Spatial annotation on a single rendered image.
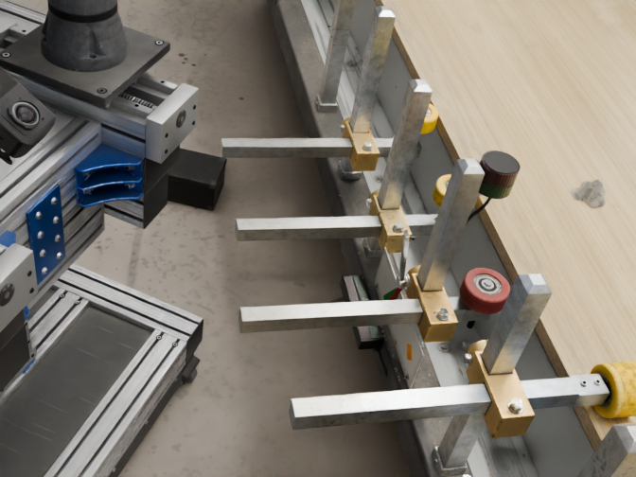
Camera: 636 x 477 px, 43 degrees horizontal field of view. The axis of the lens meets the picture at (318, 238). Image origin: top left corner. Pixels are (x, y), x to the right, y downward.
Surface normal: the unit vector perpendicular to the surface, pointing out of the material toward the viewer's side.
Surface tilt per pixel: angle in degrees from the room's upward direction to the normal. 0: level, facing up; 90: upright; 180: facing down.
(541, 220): 0
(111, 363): 0
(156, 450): 0
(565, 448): 90
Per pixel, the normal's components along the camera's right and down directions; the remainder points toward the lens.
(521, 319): 0.19, 0.69
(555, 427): -0.97, 0.03
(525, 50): 0.15, -0.72
